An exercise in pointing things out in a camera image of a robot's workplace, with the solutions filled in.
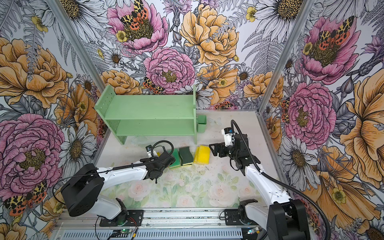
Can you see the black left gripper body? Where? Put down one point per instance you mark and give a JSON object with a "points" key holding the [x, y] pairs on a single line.
{"points": [[160, 173]]}

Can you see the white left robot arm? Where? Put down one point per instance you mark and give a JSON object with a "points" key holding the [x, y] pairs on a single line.
{"points": [[82, 192]]}

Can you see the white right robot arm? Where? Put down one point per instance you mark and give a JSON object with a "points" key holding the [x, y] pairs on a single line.
{"points": [[282, 217]]}

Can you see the green metal shelf unit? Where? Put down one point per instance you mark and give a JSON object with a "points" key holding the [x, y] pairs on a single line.
{"points": [[147, 115]]}

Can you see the large yellow sponge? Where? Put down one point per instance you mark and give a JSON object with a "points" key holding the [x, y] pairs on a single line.
{"points": [[202, 155]]}

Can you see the light green scrub sponge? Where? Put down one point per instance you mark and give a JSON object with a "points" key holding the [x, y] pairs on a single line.
{"points": [[177, 162]]}

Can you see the dark green scrub sponge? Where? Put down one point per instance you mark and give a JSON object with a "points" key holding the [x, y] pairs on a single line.
{"points": [[186, 157]]}

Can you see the green circuit board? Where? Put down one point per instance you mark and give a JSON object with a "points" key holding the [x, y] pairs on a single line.
{"points": [[122, 232]]}

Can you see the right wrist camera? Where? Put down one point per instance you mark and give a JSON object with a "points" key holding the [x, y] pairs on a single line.
{"points": [[228, 134]]}

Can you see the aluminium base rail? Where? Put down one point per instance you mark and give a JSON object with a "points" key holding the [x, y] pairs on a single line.
{"points": [[159, 224]]}

